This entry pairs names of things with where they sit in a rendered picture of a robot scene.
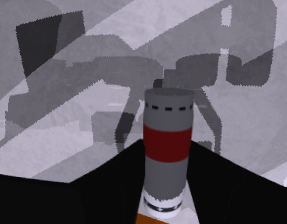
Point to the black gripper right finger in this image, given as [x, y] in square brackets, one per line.
[225, 193]

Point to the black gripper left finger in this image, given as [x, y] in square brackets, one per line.
[108, 195]

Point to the grey cylinder with dark red band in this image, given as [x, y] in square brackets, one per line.
[167, 127]

